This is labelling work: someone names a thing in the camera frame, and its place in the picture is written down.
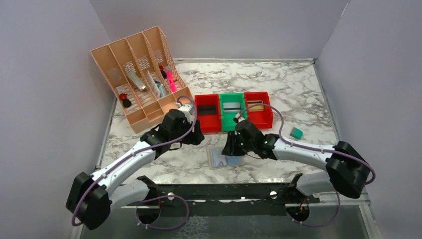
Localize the beige card holder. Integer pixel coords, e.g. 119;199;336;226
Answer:
207;147;245;170

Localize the gold credit card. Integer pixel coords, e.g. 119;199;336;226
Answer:
246;101;265;112

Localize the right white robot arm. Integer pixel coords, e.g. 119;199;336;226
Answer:
221;119;371;199

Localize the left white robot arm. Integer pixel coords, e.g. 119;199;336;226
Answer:
66;103;204;230

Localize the grey card in bin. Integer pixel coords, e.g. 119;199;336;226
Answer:
223;102;241;113

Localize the black card in bin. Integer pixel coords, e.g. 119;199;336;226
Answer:
198;105;217;116

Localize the right red bin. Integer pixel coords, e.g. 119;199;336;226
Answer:
244;92;274;129

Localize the red bin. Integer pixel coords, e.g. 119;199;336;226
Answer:
244;92;274;129
195;94;221;133

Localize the pink highlighter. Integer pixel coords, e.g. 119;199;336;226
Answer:
165;70;177;93

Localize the left red bin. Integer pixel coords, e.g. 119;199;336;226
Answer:
195;94;221;133

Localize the green bin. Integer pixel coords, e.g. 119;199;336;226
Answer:
219;93;246;132

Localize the teal eraser block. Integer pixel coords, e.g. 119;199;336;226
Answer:
290;127;304;139

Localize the silver stapler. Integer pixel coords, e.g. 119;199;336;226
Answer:
127;71;146;91

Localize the red and black stamp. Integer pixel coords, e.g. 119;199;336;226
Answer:
118;93;132;108

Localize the peach desk file organizer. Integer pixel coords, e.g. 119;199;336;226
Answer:
91;26;193;133

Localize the black mounting rail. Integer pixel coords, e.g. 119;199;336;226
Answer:
130;176;319;217

